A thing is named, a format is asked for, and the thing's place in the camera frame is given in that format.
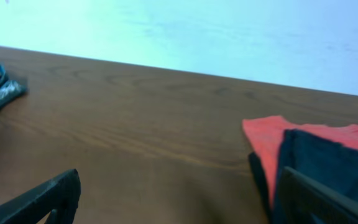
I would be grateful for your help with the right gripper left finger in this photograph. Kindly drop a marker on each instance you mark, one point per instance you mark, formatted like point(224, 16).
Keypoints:
point(57, 199)

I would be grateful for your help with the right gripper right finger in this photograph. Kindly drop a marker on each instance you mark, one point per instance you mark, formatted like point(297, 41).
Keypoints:
point(303, 198)

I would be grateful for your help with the dark navy garment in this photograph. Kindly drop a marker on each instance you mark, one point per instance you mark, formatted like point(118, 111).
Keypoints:
point(327, 162)

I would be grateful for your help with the red t-shirt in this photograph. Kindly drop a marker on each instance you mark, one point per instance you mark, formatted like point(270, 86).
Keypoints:
point(266, 136)

